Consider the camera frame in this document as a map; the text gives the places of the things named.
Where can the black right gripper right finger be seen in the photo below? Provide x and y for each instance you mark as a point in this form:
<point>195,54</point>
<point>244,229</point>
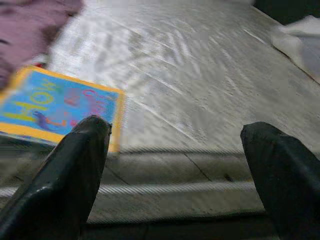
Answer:
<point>287,187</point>

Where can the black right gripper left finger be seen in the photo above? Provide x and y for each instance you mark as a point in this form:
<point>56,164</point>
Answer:
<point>55,190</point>

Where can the yellow blue children's book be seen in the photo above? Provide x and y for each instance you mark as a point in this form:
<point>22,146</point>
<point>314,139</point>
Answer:
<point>50,100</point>

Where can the white pillow green tree print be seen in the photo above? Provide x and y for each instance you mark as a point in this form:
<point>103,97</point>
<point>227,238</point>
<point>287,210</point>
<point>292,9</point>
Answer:
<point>302,42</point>

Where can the grey quilted mattress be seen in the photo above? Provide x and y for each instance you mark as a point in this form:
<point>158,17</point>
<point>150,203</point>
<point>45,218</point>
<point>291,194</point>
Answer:
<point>187,75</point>

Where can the mauve cartoon print blanket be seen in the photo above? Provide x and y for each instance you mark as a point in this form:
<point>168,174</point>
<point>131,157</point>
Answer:
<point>30,30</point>

